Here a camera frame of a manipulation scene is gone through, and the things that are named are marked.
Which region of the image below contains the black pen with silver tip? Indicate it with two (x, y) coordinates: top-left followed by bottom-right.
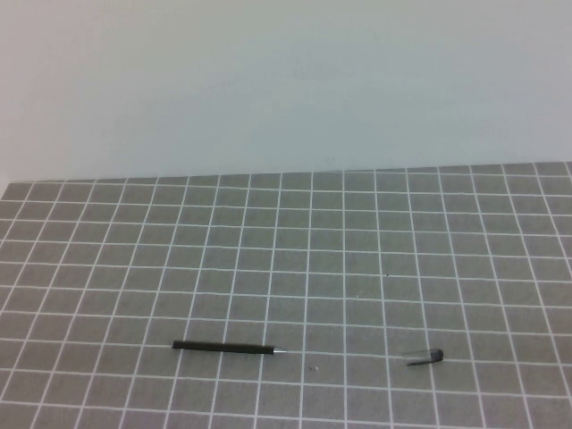
(172, 340), (289, 357)

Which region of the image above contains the clear pen cap black clip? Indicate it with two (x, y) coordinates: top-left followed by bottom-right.
(401, 347), (445, 368)

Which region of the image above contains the gray white-grid table cloth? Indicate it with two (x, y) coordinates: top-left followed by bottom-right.
(0, 161), (572, 429)

